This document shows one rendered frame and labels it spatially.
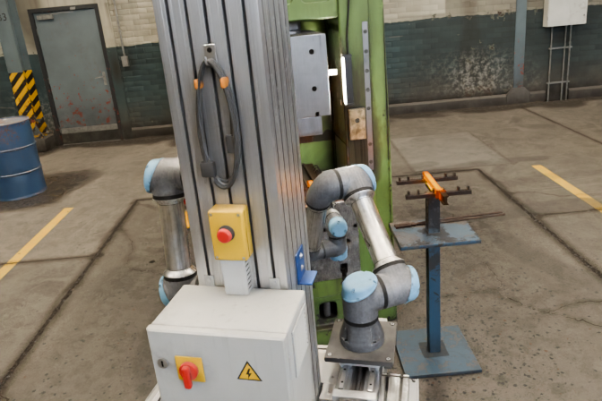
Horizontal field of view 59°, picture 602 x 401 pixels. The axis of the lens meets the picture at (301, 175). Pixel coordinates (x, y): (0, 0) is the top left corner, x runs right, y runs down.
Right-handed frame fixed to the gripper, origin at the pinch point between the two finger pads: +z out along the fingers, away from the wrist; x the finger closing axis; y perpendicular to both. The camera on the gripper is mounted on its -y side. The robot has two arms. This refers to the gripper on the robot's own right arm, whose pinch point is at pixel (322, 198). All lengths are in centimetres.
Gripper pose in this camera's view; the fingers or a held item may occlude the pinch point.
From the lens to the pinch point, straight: 250.4
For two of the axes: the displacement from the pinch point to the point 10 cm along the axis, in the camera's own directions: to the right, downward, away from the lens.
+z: -1.5, -2.6, 9.5
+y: 1.0, 9.6, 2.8
